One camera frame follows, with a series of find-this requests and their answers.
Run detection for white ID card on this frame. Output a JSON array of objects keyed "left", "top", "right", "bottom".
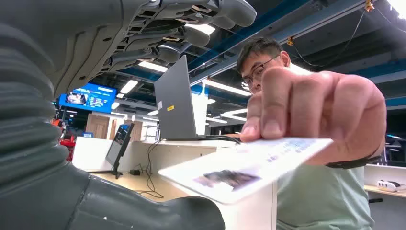
[{"left": 158, "top": 137, "right": 334, "bottom": 205}]

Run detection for person's glasses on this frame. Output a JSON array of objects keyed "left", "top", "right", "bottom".
[{"left": 241, "top": 55, "right": 282, "bottom": 91}]

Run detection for person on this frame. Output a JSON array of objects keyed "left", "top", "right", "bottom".
[{"left": 236, "top": 37, "right": 388, "bottom": 230}]

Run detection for ceiling light strip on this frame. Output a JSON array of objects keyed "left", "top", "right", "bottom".
[
  {"left": 138, "top": 61, "right": 169, "bottom": 73},
  {"left": 185, "top": 23, "right": 215, "bottom": 35},
  {"left": 203, "top": 79, "right": 252, "bottom": 97},
  {"left": 120, "top": 80, "right": 139, "bottom": 94}
]

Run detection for wooden cabinet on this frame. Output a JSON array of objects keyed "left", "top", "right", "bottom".
[{"left": 85, "top": 114, "right": 143, "bottom": 142}]

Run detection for white VR headset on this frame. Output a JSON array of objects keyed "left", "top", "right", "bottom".
[{"left": 376, "top": 179, "right": 406, "bottom": 193}]

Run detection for grey laptop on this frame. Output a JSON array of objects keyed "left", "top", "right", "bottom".
[{"left": 154, "top": 55, "right": 242, "bottom": 145}]

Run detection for black monitor on stand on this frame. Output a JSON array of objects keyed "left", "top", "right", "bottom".
[{"left": 88, "top": 123, "right": 135, "bottom": 180}]

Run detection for white raised counter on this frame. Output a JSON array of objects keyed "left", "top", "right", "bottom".
[{"left": 72, "top": 136, "right": 278, "bottom": 230}]

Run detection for blue wall display screen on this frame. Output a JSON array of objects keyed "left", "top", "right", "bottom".
[{"left": 58, "top": 83, "right": 117, "bottom": 114}]

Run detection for black desk cable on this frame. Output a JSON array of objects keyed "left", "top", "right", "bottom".
[{"left": 133, "top": 138, "right": 166, "bottom": 200}]

